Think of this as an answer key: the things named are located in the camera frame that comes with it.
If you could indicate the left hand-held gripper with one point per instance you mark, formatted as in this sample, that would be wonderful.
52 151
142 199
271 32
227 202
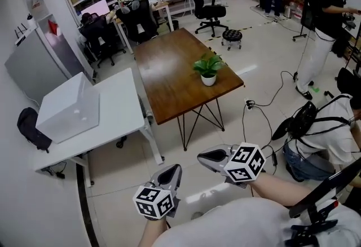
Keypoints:
152 202

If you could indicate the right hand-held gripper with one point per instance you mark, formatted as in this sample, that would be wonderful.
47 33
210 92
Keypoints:
245 162

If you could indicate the green potted plant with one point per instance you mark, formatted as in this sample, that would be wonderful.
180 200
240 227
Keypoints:
208 81

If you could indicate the person's left forearm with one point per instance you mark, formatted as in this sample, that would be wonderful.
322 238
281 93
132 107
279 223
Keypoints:
152 231

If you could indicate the person's right forearm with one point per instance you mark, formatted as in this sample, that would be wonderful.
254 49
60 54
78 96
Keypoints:
279 189

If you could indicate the white floor power strip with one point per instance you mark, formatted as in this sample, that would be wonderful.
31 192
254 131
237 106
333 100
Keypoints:
248 103

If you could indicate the person's grey shirt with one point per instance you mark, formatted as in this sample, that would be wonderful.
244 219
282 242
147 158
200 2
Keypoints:
225 226

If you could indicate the brown wooden table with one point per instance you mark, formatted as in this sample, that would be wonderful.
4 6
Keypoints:
169 76

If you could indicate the white desk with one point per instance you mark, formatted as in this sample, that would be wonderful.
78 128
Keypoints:
118 99

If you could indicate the white storage box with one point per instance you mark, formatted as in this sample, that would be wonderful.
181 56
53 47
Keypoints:
67 107

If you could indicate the black round wheeled stool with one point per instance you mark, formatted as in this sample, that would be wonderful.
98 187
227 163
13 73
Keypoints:
231 34

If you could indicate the yellow black hazard tape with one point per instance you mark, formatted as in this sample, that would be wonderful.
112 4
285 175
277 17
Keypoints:
245 28

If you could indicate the black trash bin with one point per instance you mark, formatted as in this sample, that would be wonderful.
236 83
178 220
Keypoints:
173 26

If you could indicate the black office chair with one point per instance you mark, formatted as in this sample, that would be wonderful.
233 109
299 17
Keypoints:
138 23
208 12
96 31

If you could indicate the black swivel chair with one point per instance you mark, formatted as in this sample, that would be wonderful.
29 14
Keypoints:
345 79

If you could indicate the silver metal bin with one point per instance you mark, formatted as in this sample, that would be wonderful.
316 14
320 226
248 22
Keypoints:
287 12

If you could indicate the wooden-top office desk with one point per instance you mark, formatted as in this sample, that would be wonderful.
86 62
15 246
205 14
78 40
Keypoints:
160 5

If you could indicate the white plastic jug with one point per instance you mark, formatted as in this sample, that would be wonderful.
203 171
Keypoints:
297 12

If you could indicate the silver refrigerator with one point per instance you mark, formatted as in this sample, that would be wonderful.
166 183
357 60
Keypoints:
34 65

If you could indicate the red paper flag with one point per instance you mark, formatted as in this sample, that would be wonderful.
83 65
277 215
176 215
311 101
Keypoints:
53 27

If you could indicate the white router black antennas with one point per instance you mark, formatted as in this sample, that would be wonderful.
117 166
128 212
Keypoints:
22 40

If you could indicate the white bottle black cap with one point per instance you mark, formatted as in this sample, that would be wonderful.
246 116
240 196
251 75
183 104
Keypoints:
30 21

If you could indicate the white wall notice panel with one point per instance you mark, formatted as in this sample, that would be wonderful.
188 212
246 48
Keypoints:
35 0

